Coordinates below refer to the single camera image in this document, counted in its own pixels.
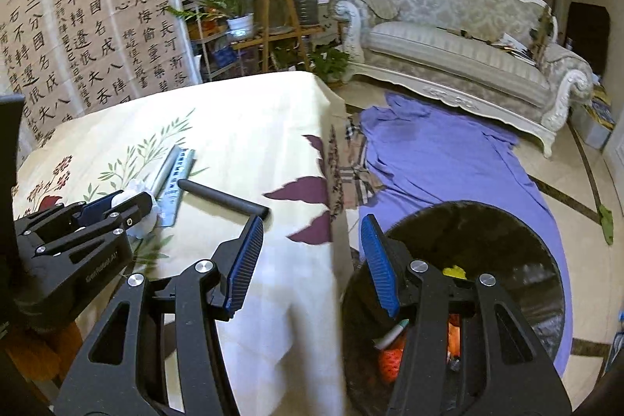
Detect long leaf green plant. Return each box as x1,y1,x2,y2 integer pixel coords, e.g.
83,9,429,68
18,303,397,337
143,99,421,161
166,0,230,37

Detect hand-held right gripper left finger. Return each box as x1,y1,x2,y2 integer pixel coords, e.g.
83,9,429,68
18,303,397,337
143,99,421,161
53,215,265,416

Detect white plastic bag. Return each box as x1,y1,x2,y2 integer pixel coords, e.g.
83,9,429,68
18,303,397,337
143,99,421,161
113,182,161,239

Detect beige throw cloth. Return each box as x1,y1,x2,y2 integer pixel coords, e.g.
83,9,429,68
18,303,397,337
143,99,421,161
348,0,399,21

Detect clear storage box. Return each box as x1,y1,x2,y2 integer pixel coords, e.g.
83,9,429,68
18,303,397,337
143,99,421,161
570,101,615,150

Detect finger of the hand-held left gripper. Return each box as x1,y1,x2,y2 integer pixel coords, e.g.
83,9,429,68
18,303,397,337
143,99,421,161
33,194,155,260
14,189,126,242

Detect orange mesh net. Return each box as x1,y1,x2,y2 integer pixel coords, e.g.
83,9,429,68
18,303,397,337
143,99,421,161
378,333,408,386

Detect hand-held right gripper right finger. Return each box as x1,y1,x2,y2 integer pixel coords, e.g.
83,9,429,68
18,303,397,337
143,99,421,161
360,214,572,416

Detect orange wrapper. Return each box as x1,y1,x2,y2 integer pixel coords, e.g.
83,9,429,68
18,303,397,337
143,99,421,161
446,313,464,358

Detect small leafy plant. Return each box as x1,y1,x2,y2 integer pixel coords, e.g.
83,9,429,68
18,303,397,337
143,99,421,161
307,43,352,83

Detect purple cloth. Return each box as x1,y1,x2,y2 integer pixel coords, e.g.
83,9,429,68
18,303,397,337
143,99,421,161
358,92,571,378

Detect grey long flat box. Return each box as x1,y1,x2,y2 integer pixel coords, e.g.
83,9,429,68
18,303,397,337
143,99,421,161
149,144,185,197

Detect wooden plant stand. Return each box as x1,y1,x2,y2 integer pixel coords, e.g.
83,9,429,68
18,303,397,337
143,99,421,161
231,0,325,74

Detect black cylinder tube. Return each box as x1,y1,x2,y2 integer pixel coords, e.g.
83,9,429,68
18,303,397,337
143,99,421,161
178,179,270,218

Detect metal wire rack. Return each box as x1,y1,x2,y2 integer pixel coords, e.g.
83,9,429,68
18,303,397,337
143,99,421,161
192,31,235,83

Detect white green marker pen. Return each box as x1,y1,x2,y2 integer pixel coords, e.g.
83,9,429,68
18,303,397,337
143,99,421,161
373,319,410,349

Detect plaid cloth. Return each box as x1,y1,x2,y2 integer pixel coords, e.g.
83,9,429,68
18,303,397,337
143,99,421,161
341,114,386,207

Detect calligraphy scroll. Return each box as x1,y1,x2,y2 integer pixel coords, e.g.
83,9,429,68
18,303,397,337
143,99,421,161
49,0,191,125
0,0,60,145

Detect black round trash bin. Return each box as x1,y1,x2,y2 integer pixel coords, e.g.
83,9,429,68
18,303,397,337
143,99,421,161
340,200,571,416

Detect ornate white sofa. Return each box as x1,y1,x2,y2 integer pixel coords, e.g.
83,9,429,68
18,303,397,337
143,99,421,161
331,0,594,158

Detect green rag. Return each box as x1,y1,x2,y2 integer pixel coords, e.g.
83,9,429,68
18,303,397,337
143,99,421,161
597,204,616,246

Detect papers on sofa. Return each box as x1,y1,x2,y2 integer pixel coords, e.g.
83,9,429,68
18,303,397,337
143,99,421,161
492,31,540,66

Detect cream floral tablecloth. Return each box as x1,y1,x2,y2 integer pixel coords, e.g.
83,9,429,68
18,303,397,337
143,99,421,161
12,71,356,416

